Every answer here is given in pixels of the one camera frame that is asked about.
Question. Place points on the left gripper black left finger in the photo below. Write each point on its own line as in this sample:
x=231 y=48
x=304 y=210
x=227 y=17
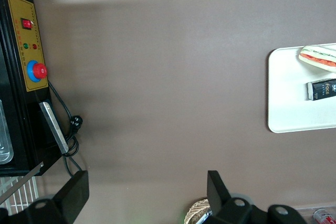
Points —
x=76 y=192

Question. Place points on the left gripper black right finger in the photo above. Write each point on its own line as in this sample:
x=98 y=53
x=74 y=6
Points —
x=218 y=195

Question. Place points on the cream plastic tray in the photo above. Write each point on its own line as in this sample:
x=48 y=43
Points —
x=288 y=103

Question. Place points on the wicker basket for foil trays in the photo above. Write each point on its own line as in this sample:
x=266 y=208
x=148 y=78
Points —
x=195 y=211

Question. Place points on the steel pan in machine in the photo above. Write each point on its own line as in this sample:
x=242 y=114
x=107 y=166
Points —
x=4 y=142

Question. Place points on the clear acrylic bottle rack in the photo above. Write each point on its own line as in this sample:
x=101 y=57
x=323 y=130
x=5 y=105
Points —
x=304 y=214

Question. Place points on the black sealing machine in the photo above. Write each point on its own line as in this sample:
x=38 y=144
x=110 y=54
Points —
x=23 y=119

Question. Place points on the red cola bottle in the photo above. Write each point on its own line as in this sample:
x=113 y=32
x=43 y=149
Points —
x=324 y=216

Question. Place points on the red emergency stop knob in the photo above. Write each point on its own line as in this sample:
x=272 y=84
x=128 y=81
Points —
x=39 y=70

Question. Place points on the black seaweed snack packet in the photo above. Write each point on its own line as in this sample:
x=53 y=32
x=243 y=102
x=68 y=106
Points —
x=323 y=89

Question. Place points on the wrapped triangle sandwich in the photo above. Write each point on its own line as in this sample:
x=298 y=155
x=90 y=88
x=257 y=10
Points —
x=320 y=58

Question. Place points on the yellow control panel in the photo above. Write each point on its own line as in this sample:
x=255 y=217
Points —
x=15 y=11

